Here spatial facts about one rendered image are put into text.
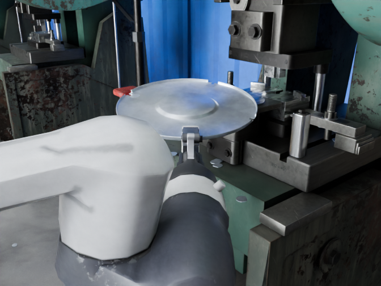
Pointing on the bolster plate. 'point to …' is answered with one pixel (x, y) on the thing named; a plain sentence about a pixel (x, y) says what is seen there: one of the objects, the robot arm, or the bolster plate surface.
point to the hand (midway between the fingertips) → (190, 139)
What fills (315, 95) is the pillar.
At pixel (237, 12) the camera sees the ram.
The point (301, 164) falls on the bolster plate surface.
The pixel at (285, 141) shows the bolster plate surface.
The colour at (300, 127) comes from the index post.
